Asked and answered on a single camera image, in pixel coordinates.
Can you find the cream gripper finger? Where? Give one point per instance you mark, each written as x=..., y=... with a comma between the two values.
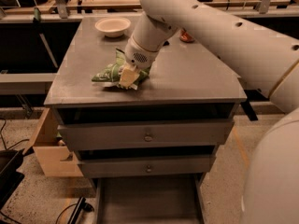
x=129, y=74

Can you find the grey top drawer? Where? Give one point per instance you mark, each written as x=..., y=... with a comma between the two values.
x=99, y=136

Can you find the grey drawer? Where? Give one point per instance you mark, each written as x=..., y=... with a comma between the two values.
x=99, y=136
x=160, y=199
x=147, y=166

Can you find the black equipment case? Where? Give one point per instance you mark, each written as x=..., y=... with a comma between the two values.
x=10, y=178

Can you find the grey middle drawer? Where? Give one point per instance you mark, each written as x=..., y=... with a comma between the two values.
x=147, y=166

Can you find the green jalapeno chip bag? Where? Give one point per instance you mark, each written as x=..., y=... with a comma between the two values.
x=110, y=75

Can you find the grey drawer cabinet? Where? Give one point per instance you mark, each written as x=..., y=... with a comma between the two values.
x=185, y=84

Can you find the black power plug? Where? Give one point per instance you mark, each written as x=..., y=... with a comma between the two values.
x=80, y=206

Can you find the orange soda can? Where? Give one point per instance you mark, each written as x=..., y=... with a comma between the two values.
x=185, y=37

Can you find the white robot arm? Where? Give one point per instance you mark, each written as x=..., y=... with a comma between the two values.
x=265, y=59

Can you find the white paper bowl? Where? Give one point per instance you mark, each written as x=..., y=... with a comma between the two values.
x=113, y=27

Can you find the grey bottom drawer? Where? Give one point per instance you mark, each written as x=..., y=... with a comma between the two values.
x=160, y=199

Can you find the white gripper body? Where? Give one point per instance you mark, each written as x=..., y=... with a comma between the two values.
x=139, y=57

